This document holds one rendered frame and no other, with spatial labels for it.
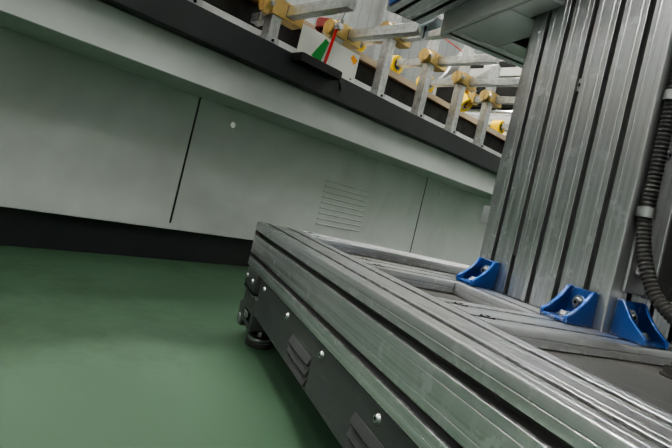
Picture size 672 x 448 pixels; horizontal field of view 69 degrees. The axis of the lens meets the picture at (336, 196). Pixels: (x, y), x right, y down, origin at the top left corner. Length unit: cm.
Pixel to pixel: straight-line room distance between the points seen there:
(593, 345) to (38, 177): 128
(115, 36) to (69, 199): 46
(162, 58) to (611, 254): 107
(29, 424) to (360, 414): 35
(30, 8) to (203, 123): 59
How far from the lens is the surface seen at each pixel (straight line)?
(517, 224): 80
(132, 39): 131
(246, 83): 145
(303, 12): 146
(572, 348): 59
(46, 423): 66
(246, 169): 171
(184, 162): 159
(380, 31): 159
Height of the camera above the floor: 31
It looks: 1 degrees up
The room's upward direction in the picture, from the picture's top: 13 degrees clockwise
